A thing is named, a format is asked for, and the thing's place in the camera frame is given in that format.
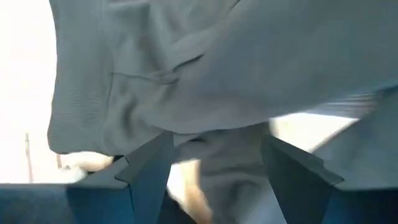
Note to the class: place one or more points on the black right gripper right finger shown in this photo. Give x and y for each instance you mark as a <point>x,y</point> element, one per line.
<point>298,180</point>

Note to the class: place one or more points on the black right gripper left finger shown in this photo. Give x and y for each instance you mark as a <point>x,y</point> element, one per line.
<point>146,174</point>

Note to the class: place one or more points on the grey sweatshirt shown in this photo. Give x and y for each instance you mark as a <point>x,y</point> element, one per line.
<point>217,62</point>

